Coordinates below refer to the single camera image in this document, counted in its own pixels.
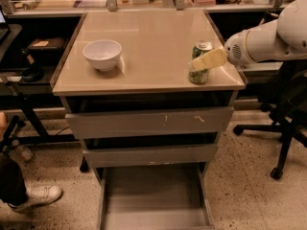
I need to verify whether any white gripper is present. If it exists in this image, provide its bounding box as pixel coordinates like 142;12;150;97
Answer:
191;31;254;71

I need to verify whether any green soda can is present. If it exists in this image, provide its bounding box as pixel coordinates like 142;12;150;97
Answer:
189;40;213;84

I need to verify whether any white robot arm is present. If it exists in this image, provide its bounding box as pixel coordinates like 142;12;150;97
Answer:
191;0;307;71

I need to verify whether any grey middle drawer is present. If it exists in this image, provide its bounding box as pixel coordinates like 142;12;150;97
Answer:
83;144;218;168

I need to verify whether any grey open bottom drawer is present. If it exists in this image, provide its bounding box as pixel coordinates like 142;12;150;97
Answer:
97;164;215;230

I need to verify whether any grey top drawer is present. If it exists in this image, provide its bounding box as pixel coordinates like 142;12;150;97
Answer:
66;106;233;139

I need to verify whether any black office chair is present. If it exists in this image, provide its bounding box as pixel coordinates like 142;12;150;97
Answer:
233;59;307;180

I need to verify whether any white ceramic bowl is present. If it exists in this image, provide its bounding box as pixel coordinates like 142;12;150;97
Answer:
83;39;122;72

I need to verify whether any black box with label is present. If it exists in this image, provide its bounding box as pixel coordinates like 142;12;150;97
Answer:
26;37;67;60

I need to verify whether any black round object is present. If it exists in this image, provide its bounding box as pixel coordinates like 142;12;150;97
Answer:
22;66;44;82

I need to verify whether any plastic water bottle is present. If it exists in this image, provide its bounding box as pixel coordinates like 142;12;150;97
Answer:
12;140;34;162

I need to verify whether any white sneaker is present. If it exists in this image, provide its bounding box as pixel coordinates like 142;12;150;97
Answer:
9;186;63;213

